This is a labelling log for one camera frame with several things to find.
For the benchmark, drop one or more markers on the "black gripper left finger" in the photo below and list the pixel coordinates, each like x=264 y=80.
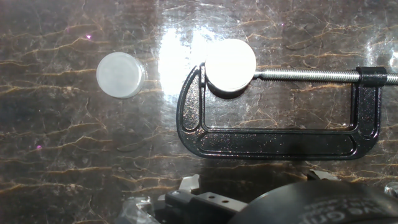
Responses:
x=199 y=208

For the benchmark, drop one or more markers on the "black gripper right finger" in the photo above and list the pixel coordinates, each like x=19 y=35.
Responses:
x=320 y=175

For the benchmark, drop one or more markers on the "white plastic jar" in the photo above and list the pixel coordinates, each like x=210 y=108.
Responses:
x=230 y=65

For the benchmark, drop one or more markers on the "black metal C-clamp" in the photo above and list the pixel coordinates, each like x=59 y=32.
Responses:
x=280 y=146

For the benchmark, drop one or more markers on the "dark marble pattern mat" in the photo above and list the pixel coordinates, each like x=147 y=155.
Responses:
x=62 y=140

